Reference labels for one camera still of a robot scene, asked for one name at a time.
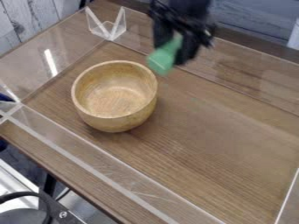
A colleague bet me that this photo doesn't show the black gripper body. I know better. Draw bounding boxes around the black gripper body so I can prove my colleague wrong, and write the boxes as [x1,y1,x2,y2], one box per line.
[149,0,216,47]

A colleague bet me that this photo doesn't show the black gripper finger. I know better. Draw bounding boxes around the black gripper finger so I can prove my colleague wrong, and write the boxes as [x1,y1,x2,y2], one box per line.
[154,19,181,49]
[175,31,202,66]

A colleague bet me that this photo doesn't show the green rectangular block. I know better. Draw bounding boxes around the green rectangular block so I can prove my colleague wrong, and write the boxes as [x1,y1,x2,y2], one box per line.
[147,35,184,76]

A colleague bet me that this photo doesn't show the brown wooden bowl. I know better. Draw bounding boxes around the brown wooden bowl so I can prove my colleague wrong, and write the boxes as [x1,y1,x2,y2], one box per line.
[71,60,158,133]

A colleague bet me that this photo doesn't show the black table leg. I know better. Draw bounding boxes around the black table leg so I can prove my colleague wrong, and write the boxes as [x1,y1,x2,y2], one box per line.
[43,174,58,197]

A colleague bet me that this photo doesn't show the clear acrylic corner bracket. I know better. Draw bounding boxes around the clear acrylic corner bracket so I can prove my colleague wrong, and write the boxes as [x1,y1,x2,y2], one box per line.
[86,7,127,41]

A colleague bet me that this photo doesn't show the clear acrylic tray wall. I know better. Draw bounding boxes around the clear acrylic tray wall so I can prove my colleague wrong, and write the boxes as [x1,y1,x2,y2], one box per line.
[0,2,299,224]

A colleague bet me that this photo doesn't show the black metal bracket with screw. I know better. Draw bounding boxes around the black metal bracket with screw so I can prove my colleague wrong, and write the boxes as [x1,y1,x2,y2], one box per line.
[42,192,87,224]

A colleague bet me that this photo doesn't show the black cable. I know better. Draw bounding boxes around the black cable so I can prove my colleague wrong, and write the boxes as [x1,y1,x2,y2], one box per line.
[0,191,55,224]

